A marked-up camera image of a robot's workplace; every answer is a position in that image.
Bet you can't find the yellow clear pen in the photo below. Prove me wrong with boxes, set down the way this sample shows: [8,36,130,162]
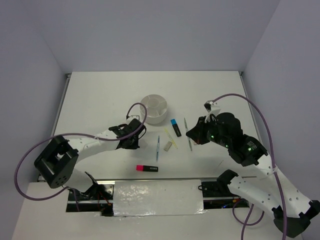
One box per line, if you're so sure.
[164,127,178,149]

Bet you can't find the white round compartment organizer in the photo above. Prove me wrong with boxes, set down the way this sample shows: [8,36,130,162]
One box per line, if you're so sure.
[140,94,168,125]

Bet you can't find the pink capped black highlighter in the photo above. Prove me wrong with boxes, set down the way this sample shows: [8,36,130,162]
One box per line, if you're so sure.
[136,165,159,172]

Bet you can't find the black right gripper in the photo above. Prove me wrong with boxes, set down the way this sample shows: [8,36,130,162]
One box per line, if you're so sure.
[186,114,230,147]

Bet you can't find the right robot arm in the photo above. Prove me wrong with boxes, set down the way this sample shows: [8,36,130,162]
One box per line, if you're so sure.
[186,112,320,238]

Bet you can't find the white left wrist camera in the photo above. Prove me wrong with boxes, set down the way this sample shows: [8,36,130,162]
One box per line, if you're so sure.
[126,115,140,121]

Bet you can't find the blue clear pen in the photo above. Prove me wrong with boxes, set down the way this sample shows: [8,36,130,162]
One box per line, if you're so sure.
[156,135,160,162]

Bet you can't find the silver foil taped panel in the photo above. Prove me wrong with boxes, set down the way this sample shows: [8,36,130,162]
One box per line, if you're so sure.
[113,179,205,217]

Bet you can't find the green clear pen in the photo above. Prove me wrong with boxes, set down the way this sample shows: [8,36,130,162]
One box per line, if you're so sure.
[183,117,193,152]

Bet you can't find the blue capped black highlighter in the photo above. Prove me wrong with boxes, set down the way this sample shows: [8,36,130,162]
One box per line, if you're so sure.
[170,119,182,137]

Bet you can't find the grey eraser block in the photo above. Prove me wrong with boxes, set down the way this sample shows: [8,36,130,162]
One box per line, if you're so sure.
[163,141,172,152]

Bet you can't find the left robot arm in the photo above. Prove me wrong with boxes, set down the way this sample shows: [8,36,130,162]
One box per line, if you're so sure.
[34,117,147,200]

